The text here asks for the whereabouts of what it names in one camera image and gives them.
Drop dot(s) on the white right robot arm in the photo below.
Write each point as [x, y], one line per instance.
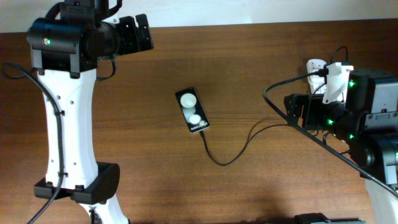
[366, 119]

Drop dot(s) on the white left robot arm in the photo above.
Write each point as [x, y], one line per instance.
[66, 46]

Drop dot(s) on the black smartphone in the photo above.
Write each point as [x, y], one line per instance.
[192, 110]

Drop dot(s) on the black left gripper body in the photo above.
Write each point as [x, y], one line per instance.
[127, 42]

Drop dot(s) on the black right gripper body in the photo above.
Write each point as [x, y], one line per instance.
[316, 115]

